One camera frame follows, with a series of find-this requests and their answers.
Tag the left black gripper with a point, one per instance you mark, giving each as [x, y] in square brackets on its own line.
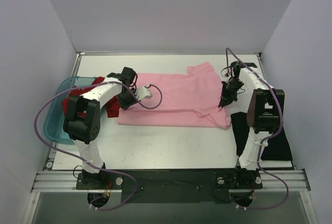
[124, 100]

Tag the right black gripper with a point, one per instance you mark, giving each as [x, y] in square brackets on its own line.
[227, 94]

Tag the pink t shirt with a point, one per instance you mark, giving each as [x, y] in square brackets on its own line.
[180, 100]

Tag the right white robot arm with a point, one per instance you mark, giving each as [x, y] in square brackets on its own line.
[264, 114]

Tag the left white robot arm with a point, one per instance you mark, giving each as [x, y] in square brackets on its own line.
[82, 116]

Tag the red t shirt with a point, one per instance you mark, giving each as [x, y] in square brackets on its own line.
[112, 106]

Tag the black folded t shirt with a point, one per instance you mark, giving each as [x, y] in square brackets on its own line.
[278, 148]

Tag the teal plastic bin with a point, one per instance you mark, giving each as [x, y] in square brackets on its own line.
[53, 127]

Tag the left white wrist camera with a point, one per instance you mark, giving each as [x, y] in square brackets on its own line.
[143, 92]

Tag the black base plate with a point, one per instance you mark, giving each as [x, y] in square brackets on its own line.
[172, 186]

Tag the aluminium rail frame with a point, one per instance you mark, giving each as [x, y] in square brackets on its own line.
[64, 181]

